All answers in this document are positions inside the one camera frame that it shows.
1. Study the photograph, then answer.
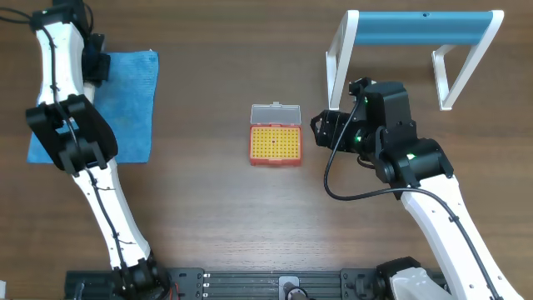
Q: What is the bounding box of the red and yellow tip box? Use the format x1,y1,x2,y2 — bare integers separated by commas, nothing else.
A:
248,101,304,168

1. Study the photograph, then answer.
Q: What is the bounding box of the blue cloth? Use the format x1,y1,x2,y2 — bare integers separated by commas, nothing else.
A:
26,49,160,165

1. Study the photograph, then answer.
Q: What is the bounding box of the white and blue stand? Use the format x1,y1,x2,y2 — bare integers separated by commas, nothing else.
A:
325,8,506,113

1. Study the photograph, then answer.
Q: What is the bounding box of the black cable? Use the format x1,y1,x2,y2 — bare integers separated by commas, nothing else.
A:
322,95,422,203
0,6,34,25

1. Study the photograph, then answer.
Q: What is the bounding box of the mounting rail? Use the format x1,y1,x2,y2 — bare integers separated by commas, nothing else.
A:
64,267,451,300

